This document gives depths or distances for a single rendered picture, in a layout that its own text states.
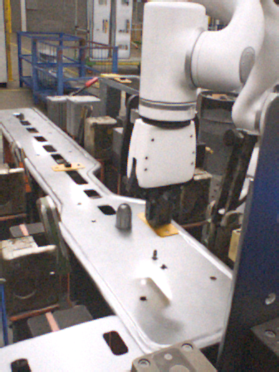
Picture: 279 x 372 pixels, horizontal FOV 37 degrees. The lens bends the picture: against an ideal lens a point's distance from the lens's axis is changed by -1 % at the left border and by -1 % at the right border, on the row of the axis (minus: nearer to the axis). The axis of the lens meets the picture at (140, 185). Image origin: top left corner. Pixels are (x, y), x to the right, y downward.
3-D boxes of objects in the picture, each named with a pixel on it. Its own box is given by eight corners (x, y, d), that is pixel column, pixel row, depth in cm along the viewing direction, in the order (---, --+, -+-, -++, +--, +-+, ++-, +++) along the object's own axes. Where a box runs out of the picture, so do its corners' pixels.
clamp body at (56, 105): (45, 179, 178) (42, 95, 164) (70, 177, 183) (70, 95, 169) (51, 188, 170) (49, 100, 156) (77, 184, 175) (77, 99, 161)
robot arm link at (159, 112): (178, 91, 67) (177, 110, 68) (129, 94, 63) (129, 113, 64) (210, 102, 60) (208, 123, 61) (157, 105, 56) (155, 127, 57)
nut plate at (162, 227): (135, 215, 72) (136, 208, 71) (154, 211, 74) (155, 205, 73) (160, 238, 65) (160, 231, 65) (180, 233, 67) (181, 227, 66)
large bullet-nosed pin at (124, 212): (112, 230, 83) (113, 200, 81) (126, 227, 85) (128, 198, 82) (119, 237, 81) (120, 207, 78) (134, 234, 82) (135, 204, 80)
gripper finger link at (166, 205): (177, 178, 70) (173, 213, 72) (160, 180, 68) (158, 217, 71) (188, 184, 67) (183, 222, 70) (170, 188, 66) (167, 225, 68)
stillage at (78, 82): (33, 104, 623) (31, 37, 586) (83, 100, 659) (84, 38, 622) (59, 123, 527) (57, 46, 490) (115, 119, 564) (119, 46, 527)
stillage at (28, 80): (19, 86, 741) (17, 31, 704) (62, 85, 775) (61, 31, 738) (33, 100, 643) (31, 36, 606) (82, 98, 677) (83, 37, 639)
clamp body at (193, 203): (149, 302, 108) (160, 168, 93) (186, 291, 113) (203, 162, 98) (168, 325, 100) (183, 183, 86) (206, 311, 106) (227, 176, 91)
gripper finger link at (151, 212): (151, 181, 67) (149, 218, 70) (134, 184, 66) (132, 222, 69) (161, 188, 65) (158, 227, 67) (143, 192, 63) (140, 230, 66)
